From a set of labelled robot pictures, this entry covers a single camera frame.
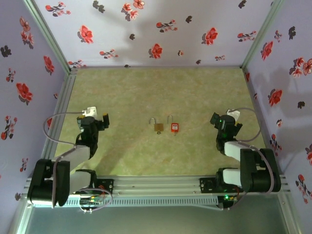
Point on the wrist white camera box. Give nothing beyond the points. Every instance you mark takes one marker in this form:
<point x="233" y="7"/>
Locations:
<point x="232" y="114"/>
<point x="90" y="111"/>

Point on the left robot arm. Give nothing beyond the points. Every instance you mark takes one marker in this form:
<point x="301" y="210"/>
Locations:
<point x="48" y="182"/>

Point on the aluminium frame leg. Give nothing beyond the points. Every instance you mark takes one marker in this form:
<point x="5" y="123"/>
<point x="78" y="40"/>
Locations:
<point x="290" y="214"/>
<point x="20" y="217"/>

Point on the red padlock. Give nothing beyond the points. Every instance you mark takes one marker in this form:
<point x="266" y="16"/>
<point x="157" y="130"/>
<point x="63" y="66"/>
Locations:
<point x="174" y="127"/>

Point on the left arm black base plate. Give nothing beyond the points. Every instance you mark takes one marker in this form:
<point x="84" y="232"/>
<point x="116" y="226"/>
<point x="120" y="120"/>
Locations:
<point x="108" y="186"/>

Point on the aluminium frame post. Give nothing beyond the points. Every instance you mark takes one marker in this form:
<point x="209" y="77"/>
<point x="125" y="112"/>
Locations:
<point x="262" y="34"/>
<point x="48" y="34"/>

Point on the aluminium frame rail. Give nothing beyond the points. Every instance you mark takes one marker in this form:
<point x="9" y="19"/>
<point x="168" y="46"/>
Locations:
<point x="158" y="185"/>
<point x="158" y="66"/>
<point x="64" y="97"/>

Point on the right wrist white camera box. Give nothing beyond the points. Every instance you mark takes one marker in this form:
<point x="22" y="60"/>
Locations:
<point x="232" y="114"/>

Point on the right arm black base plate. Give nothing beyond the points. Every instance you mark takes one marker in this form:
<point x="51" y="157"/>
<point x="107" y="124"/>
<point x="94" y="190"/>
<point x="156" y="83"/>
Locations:
<point x="207" y="185"/>

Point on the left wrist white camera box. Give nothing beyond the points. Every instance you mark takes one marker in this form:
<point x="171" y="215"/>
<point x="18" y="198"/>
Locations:
<point x="90" y="111"/>

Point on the brass padlock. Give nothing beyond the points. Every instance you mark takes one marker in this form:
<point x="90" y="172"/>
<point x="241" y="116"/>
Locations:
<point x="159" y="126"/>

